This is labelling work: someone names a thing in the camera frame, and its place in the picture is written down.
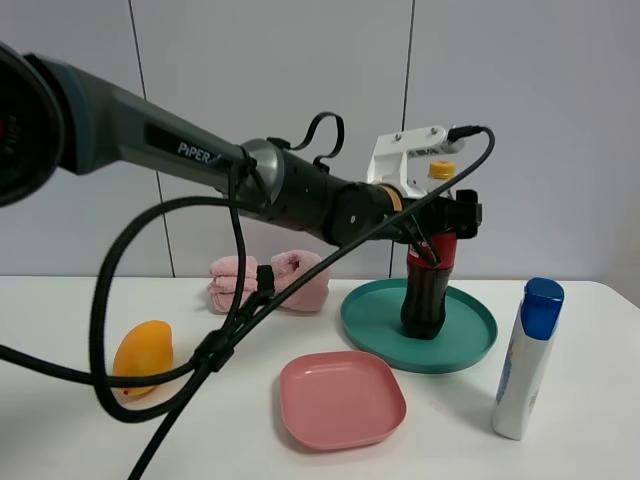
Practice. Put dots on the cola bottle yellow cap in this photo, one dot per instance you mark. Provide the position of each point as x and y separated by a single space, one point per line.
428 271

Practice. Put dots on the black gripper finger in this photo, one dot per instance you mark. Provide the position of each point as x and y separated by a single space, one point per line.
468 214

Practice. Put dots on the white bottle blue cap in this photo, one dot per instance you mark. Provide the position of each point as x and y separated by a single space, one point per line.
527 356

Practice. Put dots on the yellow mango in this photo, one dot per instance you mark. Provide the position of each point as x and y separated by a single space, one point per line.
146 350

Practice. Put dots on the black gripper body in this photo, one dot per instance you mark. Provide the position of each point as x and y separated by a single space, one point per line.
435 217

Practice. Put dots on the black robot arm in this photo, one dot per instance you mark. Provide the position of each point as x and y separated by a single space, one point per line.
56 116

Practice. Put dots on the teal round plate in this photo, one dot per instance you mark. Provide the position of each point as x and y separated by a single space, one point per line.
370 317

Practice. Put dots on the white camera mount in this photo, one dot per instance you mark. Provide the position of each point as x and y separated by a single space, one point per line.
393 152

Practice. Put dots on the pink square plate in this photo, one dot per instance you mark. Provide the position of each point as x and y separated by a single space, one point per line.
340 400

